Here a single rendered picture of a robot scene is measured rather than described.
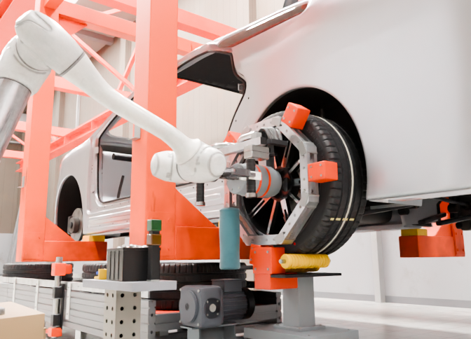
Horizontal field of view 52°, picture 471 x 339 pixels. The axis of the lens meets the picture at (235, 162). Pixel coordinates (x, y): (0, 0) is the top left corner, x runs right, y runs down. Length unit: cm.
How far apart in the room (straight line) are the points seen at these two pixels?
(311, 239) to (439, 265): 394
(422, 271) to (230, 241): 411
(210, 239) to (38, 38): 136
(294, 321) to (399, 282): 403
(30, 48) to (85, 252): 287
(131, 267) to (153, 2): 138
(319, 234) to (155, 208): 77
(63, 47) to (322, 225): 115
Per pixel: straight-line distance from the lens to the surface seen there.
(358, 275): 648
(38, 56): 153
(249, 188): 183
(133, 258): 176
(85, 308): 307
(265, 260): 206
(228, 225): 209
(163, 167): 159
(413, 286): 605
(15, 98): 158
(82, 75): 151
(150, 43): 249
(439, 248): 408
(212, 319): 221
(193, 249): 239
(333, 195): 195
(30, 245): 407
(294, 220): 196
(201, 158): 146
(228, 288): 230
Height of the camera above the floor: 52
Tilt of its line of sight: 11 degrees up
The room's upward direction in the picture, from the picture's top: 1 degrees counter-clockwise
